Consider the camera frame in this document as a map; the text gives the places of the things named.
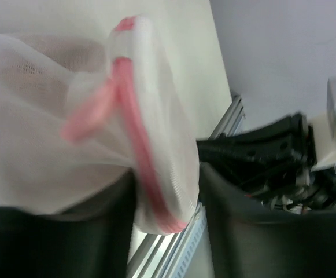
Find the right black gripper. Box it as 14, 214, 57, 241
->
197, 112, 317, 188

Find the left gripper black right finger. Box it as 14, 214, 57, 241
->
199, 163, 336, 277

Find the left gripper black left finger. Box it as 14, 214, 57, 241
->
0, 172, 136, 277

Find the white pink mesh laundry bag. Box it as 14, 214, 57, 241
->
0, 16, 199, 235

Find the white slotted cable duct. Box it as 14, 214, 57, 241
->
160, 206, 207, 278

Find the aluminium front rail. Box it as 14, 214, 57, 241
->
127, 92, 246, 278

